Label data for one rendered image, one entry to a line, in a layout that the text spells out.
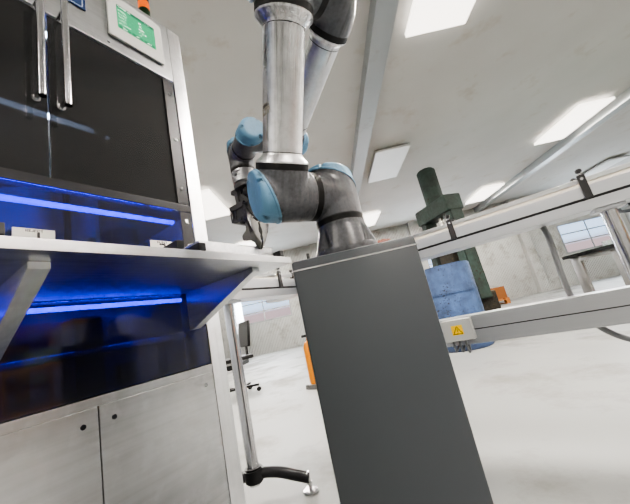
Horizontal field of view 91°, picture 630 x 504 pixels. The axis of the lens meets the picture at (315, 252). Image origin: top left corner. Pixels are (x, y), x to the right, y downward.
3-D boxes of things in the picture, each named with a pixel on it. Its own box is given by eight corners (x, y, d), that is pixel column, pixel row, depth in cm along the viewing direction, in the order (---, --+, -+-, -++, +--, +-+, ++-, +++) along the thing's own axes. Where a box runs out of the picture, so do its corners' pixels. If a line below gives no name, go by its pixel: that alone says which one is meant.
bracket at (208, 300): (189, 330, 106) (185, 293, 109) (197, 329, 109) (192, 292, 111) (259, 311, 89) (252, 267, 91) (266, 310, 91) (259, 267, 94)
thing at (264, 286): (201, 301, 124) (196, 263, 127) (179, 308, 132) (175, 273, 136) (302, 293, 181) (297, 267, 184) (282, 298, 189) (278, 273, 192)
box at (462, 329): (446, 343, 134) (440, 322, 136) (448, 341, 138) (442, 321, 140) (475, 339, 128) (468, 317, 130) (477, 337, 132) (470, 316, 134)
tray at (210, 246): (132, 287, 92) (131, 276, 93) (206, 284, 113) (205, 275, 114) (200, 254, 74) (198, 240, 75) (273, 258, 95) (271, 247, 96)
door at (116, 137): (50, 179, 87) (45, 16, 100) (187, 207, 123) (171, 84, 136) (51, 178, 87) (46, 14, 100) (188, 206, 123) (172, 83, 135)
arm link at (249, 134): (275, 117, 89) (264, 140, 98) (236, 112, 84) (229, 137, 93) (280, 141, 87) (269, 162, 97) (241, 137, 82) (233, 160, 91)
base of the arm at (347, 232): (376, 258, 80) (366, 223, 82) (385, 245, 65) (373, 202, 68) (319, 271, 80) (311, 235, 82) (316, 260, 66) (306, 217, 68)
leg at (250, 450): (240, 489, 126) (213, 304, 143) (255, 477, 134) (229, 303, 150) (255, 491, 122) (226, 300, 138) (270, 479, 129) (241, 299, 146)
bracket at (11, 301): (-23, 365, 65) (-22, 304, 68) (-3, 362, 67) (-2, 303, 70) (28, 342, 47) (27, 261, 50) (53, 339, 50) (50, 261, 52)
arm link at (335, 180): (373, 210, 73) (359, 159, 76) (324, 211, 66) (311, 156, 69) (347, 228, 83) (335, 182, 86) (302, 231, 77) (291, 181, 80)
